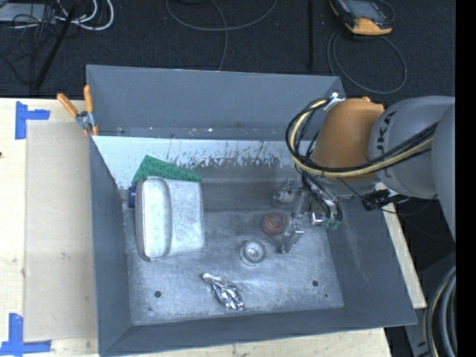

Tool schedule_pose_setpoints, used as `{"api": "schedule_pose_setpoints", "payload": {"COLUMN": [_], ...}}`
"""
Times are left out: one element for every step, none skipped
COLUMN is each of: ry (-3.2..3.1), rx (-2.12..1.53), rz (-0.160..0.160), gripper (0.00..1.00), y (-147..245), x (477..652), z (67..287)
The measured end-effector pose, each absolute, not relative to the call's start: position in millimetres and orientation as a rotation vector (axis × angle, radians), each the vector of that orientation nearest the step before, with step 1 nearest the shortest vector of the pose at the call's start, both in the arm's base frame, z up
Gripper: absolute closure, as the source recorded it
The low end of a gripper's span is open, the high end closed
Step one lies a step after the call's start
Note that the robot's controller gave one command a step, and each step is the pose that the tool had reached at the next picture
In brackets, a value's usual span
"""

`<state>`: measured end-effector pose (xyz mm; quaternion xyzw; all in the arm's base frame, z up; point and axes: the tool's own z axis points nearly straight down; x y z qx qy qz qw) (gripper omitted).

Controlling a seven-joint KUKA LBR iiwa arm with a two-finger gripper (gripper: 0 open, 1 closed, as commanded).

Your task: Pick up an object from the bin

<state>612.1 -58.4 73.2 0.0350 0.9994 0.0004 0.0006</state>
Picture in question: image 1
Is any crumpled silver foil packet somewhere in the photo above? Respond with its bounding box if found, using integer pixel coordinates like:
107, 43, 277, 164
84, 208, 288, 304
202, 272, 247, 312

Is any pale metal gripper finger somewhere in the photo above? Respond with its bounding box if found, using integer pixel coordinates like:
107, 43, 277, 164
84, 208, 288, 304
278, 219, 306, 254
273, 178, 303, 205

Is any black cylinder on white bracket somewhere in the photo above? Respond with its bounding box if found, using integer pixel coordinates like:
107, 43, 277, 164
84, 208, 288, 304
361, 188, 410, 211

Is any dark green flat block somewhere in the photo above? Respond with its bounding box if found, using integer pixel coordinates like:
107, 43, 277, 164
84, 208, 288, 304
131, 154, 204, 186

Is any clear glass cup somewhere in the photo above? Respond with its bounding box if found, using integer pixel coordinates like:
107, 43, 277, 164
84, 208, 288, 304
239, 239, 268, 267

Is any white plastic tub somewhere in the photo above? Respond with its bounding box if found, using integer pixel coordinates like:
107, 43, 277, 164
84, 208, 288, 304
134, 176, 207, 263

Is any grey metal bin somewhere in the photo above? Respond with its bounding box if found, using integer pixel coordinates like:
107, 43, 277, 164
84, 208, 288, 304
85, 64, 419, 357

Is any red toy apple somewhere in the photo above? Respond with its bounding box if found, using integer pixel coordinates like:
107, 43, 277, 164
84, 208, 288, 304
260, 211, 289, 237

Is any pale wood flat board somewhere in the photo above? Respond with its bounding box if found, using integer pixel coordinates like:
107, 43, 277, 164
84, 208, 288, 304
23, 120, 99, 344

